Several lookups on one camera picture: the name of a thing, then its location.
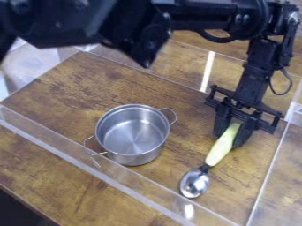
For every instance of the stainless steel pot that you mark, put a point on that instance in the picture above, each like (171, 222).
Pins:
(129, 134)

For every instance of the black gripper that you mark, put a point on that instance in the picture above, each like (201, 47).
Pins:
(257, 117)

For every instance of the green handled metal spoon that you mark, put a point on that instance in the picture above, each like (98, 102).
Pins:
(193, 181)

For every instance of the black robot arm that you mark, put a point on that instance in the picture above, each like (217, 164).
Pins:
(136, 26)

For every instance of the clear acrylic enclosure wall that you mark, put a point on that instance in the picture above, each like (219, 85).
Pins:
(139, 187)

